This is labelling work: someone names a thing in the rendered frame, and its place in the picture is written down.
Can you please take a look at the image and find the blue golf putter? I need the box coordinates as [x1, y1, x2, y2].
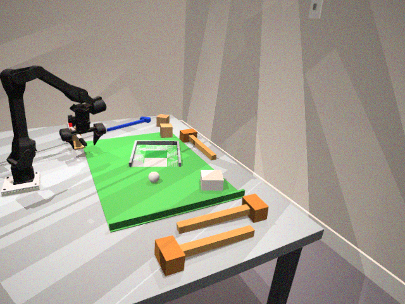
[106, 117, 151, 131]

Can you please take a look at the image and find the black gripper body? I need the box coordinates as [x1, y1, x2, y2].
[59, 119, 106, 141]

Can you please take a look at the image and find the green flat mat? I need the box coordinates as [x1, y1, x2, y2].
[84, 132, 238, 227]

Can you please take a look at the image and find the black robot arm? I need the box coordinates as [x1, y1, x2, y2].
[0, 65, 107, 185]

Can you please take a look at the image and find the white golf ball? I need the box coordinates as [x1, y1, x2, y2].
[148, 172, 159, 183]

